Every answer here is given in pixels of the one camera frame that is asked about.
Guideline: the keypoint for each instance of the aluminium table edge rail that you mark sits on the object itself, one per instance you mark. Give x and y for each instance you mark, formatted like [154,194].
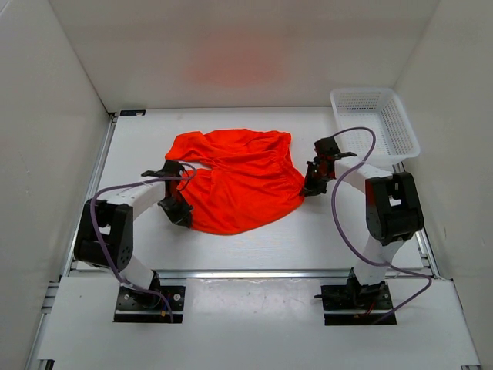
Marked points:
[253,274]

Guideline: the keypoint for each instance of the aluminium right frame rail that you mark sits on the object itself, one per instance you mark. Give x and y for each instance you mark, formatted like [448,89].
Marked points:
[417,255]

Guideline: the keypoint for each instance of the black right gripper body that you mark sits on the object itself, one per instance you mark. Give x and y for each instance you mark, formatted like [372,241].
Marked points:
[315,176]

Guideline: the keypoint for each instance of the orange mesh shorts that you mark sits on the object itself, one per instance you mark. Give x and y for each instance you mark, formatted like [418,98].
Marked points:
[246,179]

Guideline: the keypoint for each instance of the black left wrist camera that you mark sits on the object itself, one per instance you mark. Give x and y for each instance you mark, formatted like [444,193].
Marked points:
[170,168]

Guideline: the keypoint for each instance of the white plastic mesh basket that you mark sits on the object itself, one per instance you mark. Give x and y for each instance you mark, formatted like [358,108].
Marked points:
[369,112]

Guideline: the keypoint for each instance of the aluminium frame rail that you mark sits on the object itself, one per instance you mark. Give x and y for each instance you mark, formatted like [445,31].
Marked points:
[417,255]
[33,362]

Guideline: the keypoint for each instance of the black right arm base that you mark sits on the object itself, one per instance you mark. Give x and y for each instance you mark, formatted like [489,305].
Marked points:
[353,304]

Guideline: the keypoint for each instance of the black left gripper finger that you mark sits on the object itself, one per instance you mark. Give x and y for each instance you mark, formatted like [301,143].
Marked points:
[178,221]
[187,221]

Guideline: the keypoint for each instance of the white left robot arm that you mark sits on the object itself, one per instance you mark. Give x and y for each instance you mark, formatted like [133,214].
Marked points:
[105,236]

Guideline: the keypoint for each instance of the black corner label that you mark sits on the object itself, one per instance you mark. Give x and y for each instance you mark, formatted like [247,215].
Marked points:
[132,112]

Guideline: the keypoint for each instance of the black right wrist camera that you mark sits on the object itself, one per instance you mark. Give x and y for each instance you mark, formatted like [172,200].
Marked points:
[327,149]

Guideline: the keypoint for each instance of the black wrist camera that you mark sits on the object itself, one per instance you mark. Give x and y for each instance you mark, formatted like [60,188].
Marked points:
[327,149]
[170,168]

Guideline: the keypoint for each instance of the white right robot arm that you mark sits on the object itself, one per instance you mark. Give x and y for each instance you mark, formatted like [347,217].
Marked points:
[393,211]

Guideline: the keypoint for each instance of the aluminium left frame rail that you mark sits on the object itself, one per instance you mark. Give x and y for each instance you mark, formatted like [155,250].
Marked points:
[33,362]

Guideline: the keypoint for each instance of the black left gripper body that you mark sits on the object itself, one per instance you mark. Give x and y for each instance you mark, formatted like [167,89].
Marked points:
[176,204]

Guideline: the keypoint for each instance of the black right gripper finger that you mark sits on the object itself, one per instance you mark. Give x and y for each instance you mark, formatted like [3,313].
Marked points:
[320,189]
[307,191]

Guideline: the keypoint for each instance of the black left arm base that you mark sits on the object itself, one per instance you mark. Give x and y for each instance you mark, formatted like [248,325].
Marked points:
[137,307]

